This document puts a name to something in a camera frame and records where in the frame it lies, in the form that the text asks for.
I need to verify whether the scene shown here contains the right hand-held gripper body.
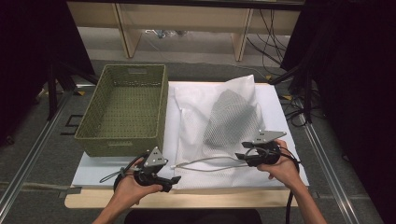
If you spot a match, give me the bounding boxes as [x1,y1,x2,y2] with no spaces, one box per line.
[245,129,288,168]

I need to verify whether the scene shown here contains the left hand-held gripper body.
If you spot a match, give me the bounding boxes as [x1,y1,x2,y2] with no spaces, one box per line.
[133,146,174,193]

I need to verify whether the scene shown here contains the grey drawstring cord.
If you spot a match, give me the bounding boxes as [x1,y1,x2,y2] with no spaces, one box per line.
[170,156,250,173]

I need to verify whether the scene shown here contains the black cloth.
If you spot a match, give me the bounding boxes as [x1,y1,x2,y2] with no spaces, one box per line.
[203,89,260,147]

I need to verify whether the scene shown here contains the white mesh laundry bag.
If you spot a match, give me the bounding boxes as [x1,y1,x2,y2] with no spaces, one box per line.
[172,74,276,190]

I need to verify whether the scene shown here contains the green woven basket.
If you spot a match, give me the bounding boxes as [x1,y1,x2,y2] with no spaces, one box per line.
[74,63,169,158]

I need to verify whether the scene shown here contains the person's right hand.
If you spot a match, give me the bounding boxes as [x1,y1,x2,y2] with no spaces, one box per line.
[256,138,303,191]

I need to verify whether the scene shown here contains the person's left hand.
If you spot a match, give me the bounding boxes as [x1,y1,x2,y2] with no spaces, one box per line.
[111,157,164,210]

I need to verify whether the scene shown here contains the person's dark lap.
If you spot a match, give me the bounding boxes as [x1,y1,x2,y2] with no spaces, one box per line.
[124,208,263,224]

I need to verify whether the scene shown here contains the white table mat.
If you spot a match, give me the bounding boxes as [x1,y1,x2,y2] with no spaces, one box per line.
[72,81,310,189]

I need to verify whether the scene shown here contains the black metal stand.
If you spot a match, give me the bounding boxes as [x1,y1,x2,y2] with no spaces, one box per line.
[268,62,314,124]
[46,60,99,121]

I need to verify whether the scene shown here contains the black curtain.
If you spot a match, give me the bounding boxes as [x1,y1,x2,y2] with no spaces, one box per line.
[279,0,396,224]
[0,0,96,147]

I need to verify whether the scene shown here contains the clear plastic wrap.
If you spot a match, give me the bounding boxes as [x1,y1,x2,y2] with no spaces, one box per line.
[144,29,190,40]

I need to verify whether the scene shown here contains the light wooden shelf unit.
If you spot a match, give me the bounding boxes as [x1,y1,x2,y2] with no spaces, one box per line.
[65,1,303,63]

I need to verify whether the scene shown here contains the left hand-held gripper cable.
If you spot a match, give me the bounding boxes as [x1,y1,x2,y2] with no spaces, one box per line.
[99,150,150,191]

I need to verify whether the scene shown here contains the hand-held gripper cable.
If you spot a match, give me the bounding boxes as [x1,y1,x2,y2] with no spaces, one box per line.
[279,145,303,224]
[99,150,150,191]

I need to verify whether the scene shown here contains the black floor cables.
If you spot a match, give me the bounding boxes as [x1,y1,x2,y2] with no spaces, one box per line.
[279,92,321,129]

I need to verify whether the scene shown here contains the right hand-held gripper cable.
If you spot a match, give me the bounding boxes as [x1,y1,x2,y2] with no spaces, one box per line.
[279,145,303,224]

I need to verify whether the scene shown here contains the aluminium floor rail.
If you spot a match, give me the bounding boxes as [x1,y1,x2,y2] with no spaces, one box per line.
[0,90,74,214]
[298,114,362,224]

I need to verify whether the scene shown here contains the black hanging cables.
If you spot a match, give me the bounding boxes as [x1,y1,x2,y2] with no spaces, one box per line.
[247,8,288,68]

